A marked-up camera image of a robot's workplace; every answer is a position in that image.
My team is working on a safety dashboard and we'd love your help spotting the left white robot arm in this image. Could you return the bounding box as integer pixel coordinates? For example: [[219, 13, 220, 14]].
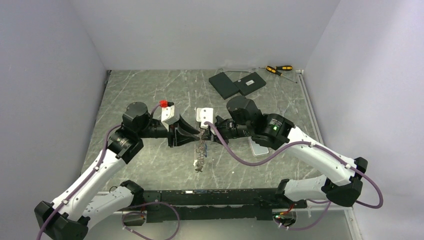
[[34, 100, 200, 240]]

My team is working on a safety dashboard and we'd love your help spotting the orange black screwdriver back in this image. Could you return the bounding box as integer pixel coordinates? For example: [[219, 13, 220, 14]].
[[261, 65, 293, 72]]

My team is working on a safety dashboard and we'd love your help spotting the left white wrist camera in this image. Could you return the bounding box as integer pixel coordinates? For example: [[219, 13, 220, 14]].
[[159, 100, 180, 126]]

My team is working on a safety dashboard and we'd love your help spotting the large black box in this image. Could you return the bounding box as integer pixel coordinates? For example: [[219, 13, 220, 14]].
[[208, 72, 240, 100]]

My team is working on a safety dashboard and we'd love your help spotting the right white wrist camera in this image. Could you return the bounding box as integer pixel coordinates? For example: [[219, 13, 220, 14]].
[[195, 107, 214, 129]]

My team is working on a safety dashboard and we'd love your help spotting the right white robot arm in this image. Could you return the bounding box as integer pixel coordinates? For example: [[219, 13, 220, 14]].
[[196, 95, 368, 208]]

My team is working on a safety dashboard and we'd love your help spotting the small black box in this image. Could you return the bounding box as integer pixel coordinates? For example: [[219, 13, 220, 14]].
[[234, 72, 266, 96]]

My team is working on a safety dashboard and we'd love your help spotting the orange black screwdriver front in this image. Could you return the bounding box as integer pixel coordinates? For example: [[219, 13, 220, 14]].
[[266, 70, 297, 83]]

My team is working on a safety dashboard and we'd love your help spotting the grey rectangular tin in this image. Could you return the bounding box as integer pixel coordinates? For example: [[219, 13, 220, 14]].
[[248, 137, 269, 157]]

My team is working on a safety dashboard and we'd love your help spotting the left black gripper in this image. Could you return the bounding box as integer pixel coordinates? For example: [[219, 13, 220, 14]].
[[137, 113, 200, 148]]

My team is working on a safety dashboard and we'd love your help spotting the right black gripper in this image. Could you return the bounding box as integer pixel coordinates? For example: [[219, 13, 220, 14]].
[[201, 116, 253, 146]]

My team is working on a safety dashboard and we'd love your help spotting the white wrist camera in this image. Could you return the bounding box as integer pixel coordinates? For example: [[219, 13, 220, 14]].
[[159, 100, 180, 126], [195, 107, 214, 129]]

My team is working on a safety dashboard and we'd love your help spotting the orange black screwdriver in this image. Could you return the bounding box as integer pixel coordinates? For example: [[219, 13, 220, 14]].
[[261, 65, 293, 72], [266, 70, 297, 83]]

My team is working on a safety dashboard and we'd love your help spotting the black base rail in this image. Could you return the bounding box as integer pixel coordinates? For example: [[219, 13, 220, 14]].
[[128, 188, 307, 223]]

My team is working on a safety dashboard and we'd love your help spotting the metal keyring with keys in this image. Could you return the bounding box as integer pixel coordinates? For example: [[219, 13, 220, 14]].
[[193, 129, 206, 173]]

